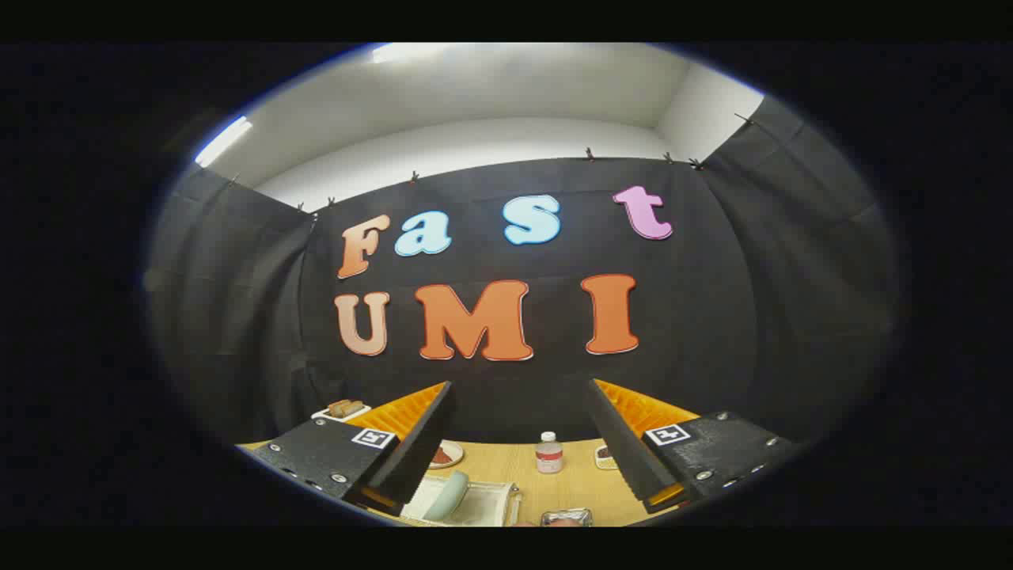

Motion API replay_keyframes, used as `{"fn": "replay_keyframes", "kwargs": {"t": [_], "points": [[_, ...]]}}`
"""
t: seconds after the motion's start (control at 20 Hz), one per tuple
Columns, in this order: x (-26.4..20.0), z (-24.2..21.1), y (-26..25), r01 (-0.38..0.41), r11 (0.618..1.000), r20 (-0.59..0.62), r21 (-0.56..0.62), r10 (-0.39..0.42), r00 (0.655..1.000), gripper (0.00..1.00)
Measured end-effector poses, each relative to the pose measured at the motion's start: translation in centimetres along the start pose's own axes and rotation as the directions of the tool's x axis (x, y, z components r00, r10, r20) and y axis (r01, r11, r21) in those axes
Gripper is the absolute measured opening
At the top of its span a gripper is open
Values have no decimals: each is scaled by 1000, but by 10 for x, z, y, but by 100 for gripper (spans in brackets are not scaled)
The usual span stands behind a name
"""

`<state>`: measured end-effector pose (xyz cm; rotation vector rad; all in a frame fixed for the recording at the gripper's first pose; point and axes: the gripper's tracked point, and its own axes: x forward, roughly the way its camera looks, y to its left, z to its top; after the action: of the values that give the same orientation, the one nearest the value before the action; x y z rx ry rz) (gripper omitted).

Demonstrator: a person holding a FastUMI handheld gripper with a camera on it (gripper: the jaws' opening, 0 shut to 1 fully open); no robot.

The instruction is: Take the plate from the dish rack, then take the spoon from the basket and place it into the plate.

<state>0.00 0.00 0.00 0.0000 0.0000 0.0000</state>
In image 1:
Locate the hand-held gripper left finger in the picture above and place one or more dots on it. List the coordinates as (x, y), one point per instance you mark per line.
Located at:
(419, 451)

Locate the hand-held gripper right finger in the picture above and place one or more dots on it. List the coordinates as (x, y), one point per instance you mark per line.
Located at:
(625, 451)

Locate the mint green plate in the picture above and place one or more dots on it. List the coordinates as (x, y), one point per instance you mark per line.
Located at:
(447, 495)

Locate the white divided dish with beans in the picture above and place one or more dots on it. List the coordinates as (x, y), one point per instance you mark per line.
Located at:
(603, 455)

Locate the beige plate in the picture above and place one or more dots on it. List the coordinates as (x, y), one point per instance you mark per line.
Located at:
(455, 451)

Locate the brown meat patty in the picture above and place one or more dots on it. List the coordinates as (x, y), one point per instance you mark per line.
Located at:
(442, 457)

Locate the white toaster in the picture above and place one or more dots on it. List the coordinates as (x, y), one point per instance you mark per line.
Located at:
(354, 413)

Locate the clear bottle with red label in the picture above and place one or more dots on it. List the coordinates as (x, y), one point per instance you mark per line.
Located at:
(549, 457)

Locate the brown toast slices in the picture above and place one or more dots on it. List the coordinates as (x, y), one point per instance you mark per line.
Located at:
(342, 408)

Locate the black backdrop cloth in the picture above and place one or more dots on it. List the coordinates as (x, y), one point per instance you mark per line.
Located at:
(712, 301)

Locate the ceiling light tube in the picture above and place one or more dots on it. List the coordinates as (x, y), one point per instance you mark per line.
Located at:
(224, 141)

